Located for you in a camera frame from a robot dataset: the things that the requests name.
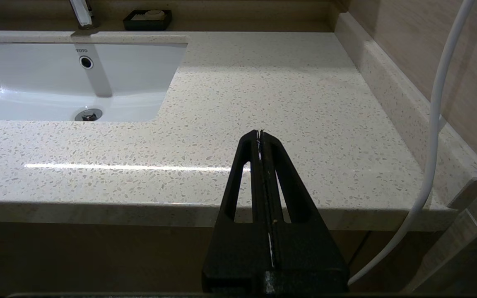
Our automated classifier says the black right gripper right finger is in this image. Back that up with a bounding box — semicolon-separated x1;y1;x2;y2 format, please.
260;131;349;293

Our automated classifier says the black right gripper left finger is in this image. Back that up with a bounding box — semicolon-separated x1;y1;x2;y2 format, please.
202;130;274;293

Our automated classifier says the brown vanity cabinet front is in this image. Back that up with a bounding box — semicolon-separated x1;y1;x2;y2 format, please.
0;219;442;295

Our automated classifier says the chrome sink drain stopper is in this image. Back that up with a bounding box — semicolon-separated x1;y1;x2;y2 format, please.
75;108;103;122

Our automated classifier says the black soap dish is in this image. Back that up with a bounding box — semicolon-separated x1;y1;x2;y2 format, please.
123;10;173;31

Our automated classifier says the beige round soap bar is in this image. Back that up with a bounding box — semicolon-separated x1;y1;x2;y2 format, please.
132;10;166;22

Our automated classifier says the white ceramic sink basin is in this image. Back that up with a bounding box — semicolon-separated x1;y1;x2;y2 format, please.
0;31;189;123

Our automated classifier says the chrome faucet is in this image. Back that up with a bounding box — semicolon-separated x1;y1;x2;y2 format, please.
69;0;100;31

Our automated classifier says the white cable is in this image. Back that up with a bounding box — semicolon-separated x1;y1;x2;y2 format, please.
347;0;476;286

